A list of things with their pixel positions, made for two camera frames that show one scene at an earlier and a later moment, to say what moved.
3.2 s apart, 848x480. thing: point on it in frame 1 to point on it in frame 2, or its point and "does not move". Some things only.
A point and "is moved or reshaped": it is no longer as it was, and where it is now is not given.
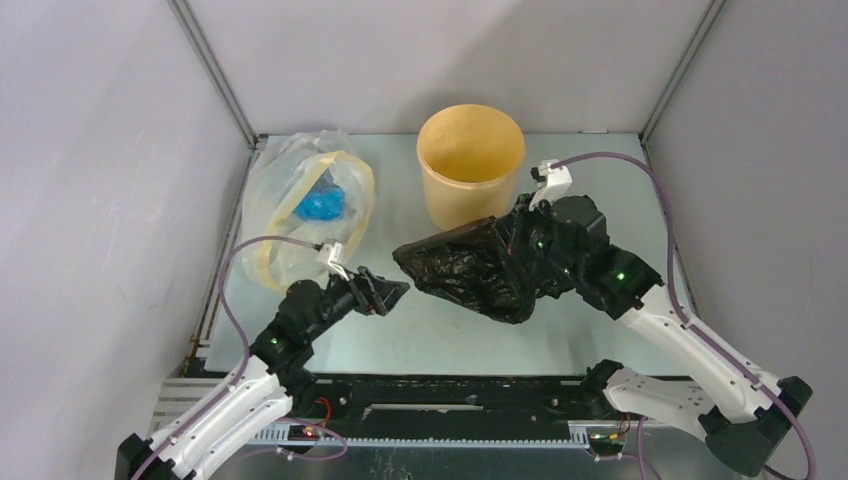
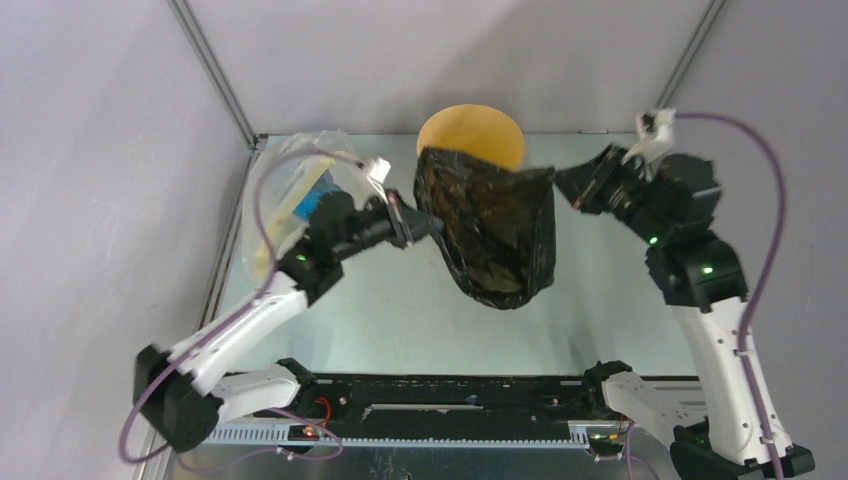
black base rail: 442,406 does not move
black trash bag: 473,265 is moved or reshaped
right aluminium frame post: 708,19 does not move
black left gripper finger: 387,293 to 419,225
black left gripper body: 340,299 to 372,228
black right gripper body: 527,241 to 594,183
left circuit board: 302,433 does not move
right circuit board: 610,444 does not move
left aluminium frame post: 188,19 does not move
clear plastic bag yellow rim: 311,185 does not move
